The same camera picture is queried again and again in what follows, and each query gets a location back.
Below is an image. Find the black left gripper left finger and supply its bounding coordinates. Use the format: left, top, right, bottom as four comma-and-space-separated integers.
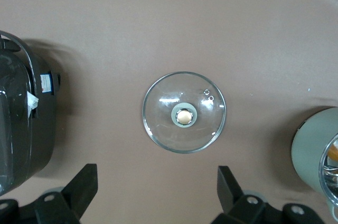
33, 163, 99, 224

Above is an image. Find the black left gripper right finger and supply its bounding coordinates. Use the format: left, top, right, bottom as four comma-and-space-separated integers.
211, 165, 267, 224

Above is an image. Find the glass pot lid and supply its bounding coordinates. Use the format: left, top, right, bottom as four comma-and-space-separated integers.
142, 71, 228, 154

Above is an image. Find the yellow corn cob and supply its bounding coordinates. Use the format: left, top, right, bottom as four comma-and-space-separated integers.
326, 139, 338, 168

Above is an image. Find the grey steel cooking pot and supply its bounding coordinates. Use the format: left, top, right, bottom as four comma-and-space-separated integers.
290, 106, 338, 224

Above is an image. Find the black rice cooker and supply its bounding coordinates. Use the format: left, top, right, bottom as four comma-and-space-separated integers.
0, 30, 62, 197

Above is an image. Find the brown table cloth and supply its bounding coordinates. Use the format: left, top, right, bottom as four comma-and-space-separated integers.
0, 0, 338, 224

